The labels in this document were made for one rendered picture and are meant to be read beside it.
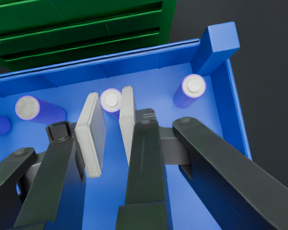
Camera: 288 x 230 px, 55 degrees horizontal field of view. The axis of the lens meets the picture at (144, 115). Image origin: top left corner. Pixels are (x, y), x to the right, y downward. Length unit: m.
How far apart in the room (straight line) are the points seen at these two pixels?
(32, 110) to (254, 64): 0.52
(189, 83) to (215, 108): 0.07
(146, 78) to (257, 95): 0.40
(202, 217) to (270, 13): 0.52
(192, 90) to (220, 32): 0.04
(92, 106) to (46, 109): 0.06
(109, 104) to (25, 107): 0.06
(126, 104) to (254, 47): 0.52
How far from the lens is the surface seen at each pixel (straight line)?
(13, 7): 0.36
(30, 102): 0.21
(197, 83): 0.20
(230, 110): 0.23
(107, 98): 0.20
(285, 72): 0.67
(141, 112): 0.17
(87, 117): 0.15
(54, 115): 0.24
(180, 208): 0.27
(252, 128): 0.62
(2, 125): 0.27
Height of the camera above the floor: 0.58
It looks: 85 degrees down
